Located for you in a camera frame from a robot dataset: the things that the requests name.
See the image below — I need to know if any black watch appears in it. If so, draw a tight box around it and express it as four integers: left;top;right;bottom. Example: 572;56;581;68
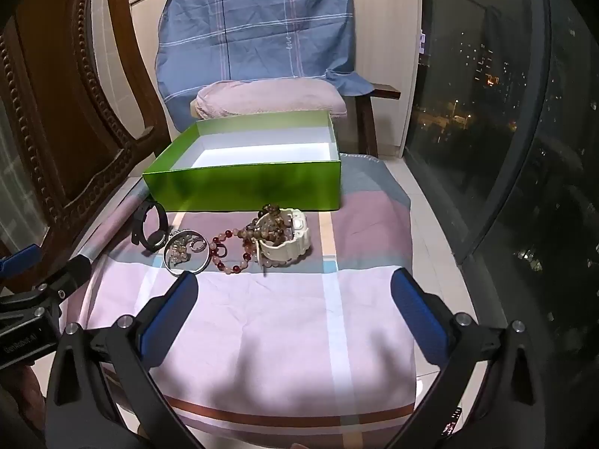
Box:
131;199;169;253

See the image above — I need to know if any pink checked bedsheet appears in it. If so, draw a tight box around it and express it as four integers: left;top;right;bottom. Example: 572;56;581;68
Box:
61;152;417;447

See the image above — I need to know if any red and pink bead bracelet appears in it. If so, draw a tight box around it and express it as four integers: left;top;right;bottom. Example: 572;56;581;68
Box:
209;228;257;275

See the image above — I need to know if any dark window frame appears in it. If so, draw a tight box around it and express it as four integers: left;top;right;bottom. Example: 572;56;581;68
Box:
402;0;599;384

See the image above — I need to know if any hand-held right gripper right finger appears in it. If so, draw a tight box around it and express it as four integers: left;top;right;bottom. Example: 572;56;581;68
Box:
390;268;557;449

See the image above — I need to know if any pink towel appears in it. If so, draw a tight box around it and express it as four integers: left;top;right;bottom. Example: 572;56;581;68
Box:
189;79;348;120

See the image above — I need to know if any white watch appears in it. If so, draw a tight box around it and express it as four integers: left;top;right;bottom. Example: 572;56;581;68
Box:
255;208;312;267

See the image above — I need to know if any silver bangle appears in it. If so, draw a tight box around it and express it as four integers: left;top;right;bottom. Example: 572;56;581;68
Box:
163;229;210;276

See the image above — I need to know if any brown bead bracelet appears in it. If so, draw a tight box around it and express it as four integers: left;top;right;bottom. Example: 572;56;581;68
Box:
236;203;293;246

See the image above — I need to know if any blue plaid cloth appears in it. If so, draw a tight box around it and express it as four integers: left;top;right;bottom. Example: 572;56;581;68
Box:
154;0;375;134

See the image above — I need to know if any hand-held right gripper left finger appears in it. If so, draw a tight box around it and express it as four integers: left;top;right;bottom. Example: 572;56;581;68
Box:
44;271;200;449

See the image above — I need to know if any green cardboard box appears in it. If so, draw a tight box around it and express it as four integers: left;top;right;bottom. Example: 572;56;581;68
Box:
142;111;342;213

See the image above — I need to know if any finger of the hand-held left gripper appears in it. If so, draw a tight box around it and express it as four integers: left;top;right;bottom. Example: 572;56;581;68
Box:
0;243;44;287
28;255;93;315

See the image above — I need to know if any dark wooden armchair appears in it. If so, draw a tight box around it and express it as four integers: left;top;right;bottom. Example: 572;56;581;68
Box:
356;83;402;157

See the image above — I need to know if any carved wooden chair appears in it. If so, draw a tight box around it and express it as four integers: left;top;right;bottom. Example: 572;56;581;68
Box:
0;0;171;291

